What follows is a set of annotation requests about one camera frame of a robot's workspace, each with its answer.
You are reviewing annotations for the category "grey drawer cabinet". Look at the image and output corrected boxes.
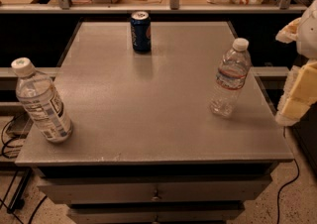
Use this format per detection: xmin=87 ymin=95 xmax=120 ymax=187
xmin=17 ymin=22 xmax=293 ymax=224

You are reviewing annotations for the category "black cable right floor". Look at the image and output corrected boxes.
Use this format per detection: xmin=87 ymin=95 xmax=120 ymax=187
xmin=275 ymin=125 xmax=301 ymax=224

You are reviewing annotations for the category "round drawer knob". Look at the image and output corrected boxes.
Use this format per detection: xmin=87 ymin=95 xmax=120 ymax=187
xmin=152 ymin=193 xmax=161 ymax=202

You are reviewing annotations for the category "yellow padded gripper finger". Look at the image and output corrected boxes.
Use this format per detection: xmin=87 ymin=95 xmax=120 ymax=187
xmin=275 ymin=18 xmax=301 ymax=44
xmin=275 ymin=61 xmax=317 ymax=126

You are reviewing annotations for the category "plastic bottle blue white label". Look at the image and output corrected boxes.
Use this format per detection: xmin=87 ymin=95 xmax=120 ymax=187
xmin=11 ymin=57 xmax=72 ymax=143

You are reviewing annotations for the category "black stand leg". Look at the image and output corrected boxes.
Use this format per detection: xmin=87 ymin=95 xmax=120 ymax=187
xmin=7 ymin=168 xmax=32 ymax=214

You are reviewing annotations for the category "black cables left floor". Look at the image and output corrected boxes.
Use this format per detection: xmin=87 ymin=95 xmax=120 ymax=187
xmin=0 ymin=115 xmax=48 ymax=224

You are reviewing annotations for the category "blue soda can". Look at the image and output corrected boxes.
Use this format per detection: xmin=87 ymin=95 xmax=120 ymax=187
xmin=130 ymin=11 xmax=152 ymax=53

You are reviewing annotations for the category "clear water bottle red label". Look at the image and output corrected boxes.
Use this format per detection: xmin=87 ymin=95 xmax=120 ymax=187
xmin=210 ymin=38 xmax=252 ymax=117

